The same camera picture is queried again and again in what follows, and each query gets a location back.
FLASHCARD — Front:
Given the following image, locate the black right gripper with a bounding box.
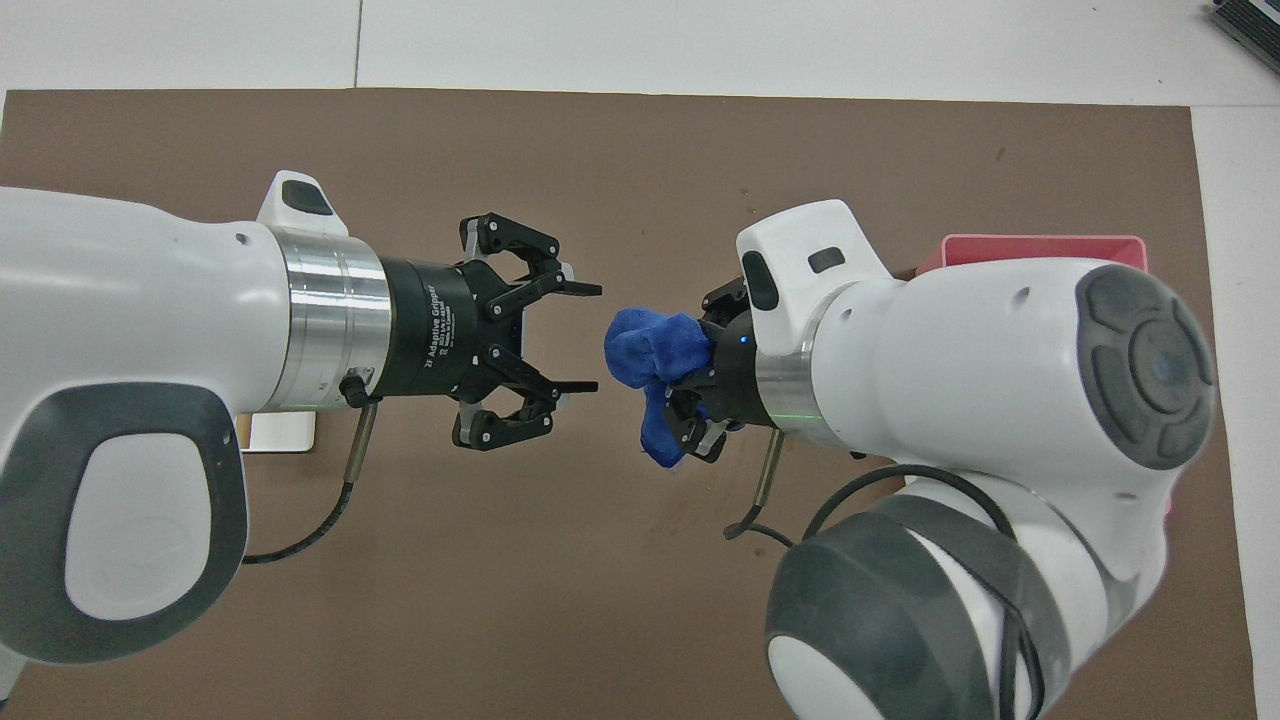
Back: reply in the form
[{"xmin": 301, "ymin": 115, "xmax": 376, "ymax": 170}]
[{"xmin": 663, "ymin": 277, "xmax": 762, "ymax": 466}]

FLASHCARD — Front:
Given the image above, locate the white towel rack base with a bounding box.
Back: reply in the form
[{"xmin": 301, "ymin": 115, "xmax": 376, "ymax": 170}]
[{"xmin": 240, "ymin": 412, "xmax": 319, "ymax": 454}]

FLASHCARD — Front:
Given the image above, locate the pink plastic bin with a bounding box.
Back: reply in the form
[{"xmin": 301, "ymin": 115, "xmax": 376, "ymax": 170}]
[{"xmin": 915, "ymin": 234, "xmax": 1173, "ymax": 521}]

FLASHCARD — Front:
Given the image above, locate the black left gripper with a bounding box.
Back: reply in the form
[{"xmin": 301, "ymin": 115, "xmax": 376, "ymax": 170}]
[{"xmin": 379, "ymin": 213, "xmax": 604, "ymax": 451}]

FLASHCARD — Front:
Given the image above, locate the brown table mat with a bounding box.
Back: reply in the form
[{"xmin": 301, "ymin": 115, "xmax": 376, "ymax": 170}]
[{"xmin": 0, "ymin": 88, "xmax": 1259, "ymax": 720}]

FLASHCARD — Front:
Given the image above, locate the grey ridged device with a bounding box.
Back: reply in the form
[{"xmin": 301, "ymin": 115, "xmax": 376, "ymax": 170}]
[{"xmin": 1207, "ymin": 0, "xmax": 1280, "ymax": 46}]

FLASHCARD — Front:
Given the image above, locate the blue microfibre towel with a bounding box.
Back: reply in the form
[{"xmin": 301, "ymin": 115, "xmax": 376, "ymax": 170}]
[{"xmin": 603, "ymin": 307, "xmax": 717, "ymax": 469}]

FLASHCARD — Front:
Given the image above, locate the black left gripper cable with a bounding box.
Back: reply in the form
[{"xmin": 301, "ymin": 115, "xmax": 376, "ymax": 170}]
[{"xmin": 240, "ymin": 368, "xmax": 383, "ymax": 566}]

